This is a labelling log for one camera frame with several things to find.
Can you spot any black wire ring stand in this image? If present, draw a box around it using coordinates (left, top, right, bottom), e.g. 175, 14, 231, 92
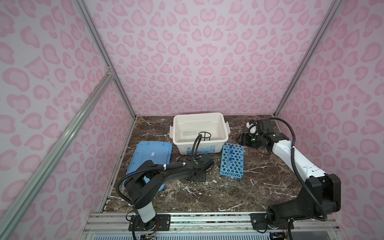
198, 132, 212, 141

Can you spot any white plastic storage box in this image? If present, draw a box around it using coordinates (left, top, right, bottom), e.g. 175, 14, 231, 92
169, 113, 231, 156

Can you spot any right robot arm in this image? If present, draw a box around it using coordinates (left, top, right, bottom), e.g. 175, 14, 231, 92
237, 117, 341, 227

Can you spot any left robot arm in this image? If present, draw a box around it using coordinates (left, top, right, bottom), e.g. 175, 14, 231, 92
116, 155, 214, 224

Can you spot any blue test tube rack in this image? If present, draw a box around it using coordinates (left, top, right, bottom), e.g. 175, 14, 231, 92
220, 143, 244, 179

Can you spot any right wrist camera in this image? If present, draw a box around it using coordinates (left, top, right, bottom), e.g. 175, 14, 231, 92
246, 120, 258, 136

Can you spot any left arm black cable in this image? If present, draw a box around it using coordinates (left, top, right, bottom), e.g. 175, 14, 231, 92
115, 133, 204, 211

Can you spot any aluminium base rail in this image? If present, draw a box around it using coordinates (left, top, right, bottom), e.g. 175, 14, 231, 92
81, 212, 344, 240

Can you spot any right aluminium corner post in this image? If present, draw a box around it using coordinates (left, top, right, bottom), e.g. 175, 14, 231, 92
274, 0, 344, 117

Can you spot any diagonal aluminium frame bar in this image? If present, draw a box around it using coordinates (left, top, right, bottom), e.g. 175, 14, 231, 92
0, 71, 115, 238

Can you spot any aluminium corner frame post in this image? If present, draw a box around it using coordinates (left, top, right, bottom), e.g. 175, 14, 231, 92
73, 0, 137, 120

